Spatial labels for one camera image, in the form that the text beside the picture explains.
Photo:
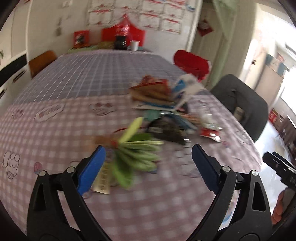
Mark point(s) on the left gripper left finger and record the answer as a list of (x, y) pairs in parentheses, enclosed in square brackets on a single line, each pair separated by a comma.
[(46, 219)]

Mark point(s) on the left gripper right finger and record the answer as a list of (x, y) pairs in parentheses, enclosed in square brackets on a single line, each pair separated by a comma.
[(251, 219)]

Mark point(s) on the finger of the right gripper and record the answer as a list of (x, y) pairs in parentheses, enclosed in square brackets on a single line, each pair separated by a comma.
[(283, 168)]

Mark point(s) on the white blue medicine box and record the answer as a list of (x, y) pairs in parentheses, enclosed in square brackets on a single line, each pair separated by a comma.
[(186, 87)]

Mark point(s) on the red cardboard box trash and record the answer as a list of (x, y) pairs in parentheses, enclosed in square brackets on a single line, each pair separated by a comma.
[(152, 90)]

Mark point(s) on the teal small box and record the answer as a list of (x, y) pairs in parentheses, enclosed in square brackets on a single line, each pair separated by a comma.
[(151, 115)]

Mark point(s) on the person's right hand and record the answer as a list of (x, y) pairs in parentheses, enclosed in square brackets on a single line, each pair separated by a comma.
[(278, 210)]

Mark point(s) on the red gift box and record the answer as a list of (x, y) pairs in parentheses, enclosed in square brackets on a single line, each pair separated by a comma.
[(273, 115)]

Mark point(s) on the grey jacket on chair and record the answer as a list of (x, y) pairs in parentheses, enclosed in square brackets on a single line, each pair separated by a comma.
[(233, 94)]

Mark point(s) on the black snack wrapper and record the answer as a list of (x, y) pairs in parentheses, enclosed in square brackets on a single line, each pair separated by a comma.
[(167, 130)]

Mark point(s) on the pink checkered tablecloth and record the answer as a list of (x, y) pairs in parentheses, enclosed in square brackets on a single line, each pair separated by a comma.
[(83, 95)]

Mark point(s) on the red cushion chair cover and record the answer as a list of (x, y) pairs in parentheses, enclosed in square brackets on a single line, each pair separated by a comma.
[(192, 64)]

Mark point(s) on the orange wooden chair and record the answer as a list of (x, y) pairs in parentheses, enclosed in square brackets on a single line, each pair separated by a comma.
[(39, 63)]

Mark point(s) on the red paper decoration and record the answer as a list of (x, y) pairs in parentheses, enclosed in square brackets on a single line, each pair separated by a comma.
[(204, 28)]

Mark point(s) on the black bottle box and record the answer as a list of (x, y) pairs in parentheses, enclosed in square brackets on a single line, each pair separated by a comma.
[(120, 43)]

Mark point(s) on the white paper cup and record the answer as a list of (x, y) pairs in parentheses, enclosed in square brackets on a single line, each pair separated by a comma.
[(134, 45)]

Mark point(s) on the red bag on table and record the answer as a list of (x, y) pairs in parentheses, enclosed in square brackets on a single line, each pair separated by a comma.
[(124, 28)]

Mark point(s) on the red photo frame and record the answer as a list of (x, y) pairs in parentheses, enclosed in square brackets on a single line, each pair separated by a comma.
[(81, 39)]

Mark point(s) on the certificates on wall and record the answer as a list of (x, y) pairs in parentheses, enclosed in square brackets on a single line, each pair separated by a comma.
[(166, 16)]

